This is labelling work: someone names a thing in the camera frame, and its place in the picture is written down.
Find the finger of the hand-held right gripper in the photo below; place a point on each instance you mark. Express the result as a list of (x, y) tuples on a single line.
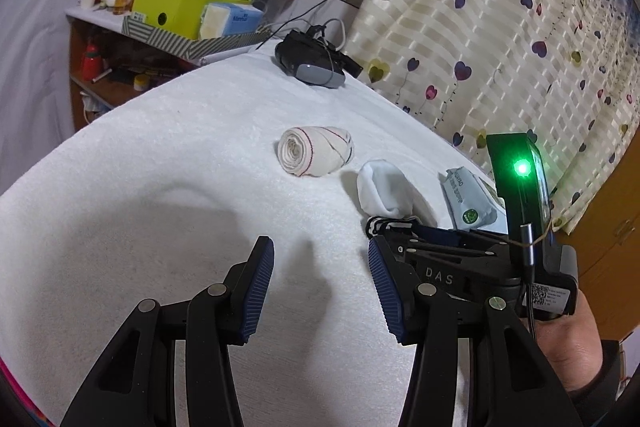
[(440, 237)]

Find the grey striped box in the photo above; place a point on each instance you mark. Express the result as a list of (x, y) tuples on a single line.
[(165, 39)]

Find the person's right hand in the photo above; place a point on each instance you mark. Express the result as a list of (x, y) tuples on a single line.
[(570, 347)]

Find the white towel red stripes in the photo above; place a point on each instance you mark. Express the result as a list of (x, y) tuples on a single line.
[(315, 152)]

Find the black white striped cloth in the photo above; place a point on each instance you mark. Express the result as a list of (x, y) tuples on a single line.
[(387, 223)]

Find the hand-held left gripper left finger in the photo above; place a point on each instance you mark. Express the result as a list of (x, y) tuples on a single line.
[(257, 292)]

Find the black grey headset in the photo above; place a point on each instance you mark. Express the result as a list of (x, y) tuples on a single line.
[(310, 67)]

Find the person's right forearm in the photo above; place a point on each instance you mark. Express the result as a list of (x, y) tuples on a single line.
[(610, 382)]

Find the pale blue wet wipes pack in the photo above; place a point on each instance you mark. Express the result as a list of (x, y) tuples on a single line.
[(467, 202)]

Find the blue white tissue pack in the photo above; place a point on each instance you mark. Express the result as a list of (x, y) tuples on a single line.
[(230, 19)]

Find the light grey sock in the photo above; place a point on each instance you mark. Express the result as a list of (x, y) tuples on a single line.
[(385, 189)]

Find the brown wooden wardrobe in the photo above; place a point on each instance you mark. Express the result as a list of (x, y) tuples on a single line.
[(615, 257)]

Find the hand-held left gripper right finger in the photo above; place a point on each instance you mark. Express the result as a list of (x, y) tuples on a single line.
[(382, 287)]

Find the lime green cardboard box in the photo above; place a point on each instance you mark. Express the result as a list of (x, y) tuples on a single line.
[(170, 9)]

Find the wooden shelf unit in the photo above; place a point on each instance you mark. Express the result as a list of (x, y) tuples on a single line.
[(75, 57)]

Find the red bottle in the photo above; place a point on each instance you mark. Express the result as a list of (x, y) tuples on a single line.
[(92, 62)]

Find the cream curtain with hearts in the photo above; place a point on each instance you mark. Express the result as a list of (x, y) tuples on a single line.
[(500, 32)]

